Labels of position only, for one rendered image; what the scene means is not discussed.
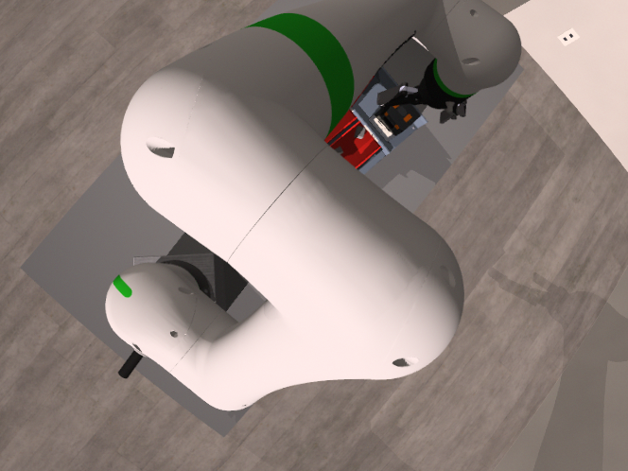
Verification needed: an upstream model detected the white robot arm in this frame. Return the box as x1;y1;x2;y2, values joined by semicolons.
106;0;521;410

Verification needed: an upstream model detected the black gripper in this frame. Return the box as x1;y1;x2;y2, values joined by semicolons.
377;79;467;124

